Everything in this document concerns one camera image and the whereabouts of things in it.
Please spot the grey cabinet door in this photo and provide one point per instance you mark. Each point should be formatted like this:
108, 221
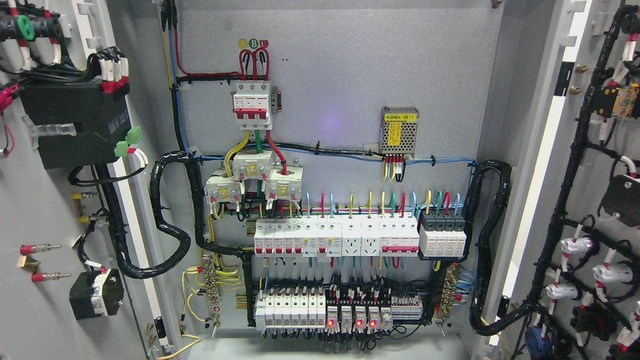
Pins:
39, 225
557, 251

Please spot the grey electrical cabinet body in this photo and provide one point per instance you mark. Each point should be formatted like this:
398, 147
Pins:
336, 63

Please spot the white current transformers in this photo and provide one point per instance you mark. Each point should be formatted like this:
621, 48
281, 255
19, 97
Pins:
253, 166

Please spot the white socket breaker row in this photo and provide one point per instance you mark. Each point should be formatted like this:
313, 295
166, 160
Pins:
340, 235

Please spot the metal mesh power supply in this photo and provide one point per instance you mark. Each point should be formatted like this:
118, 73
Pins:
399, 129

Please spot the red white main breaker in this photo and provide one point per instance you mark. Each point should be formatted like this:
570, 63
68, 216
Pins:
255, 102

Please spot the lower relay terminal row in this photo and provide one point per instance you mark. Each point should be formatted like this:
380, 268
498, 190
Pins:
337, 310

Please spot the black surge protector block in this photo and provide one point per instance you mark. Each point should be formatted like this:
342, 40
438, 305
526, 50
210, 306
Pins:
442, 237

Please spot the black digital power meter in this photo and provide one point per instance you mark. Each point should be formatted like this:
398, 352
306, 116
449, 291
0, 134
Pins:
78, 124

